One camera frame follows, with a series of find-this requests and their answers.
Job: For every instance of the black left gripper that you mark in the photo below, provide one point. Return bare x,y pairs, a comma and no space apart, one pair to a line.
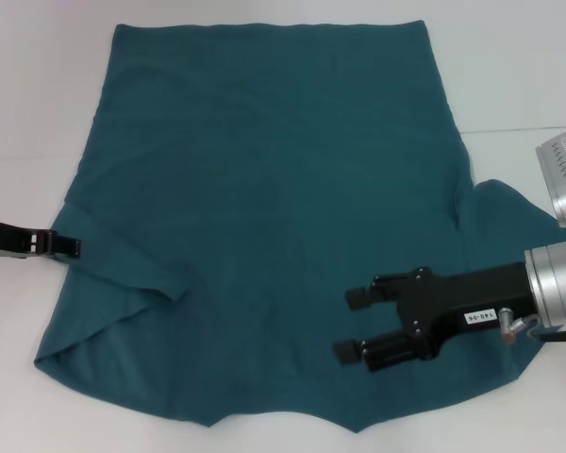
9,236

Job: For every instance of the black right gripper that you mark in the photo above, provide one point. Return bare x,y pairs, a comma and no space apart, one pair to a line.
471,299

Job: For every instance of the blue shirt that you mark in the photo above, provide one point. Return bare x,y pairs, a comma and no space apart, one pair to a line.
264,212

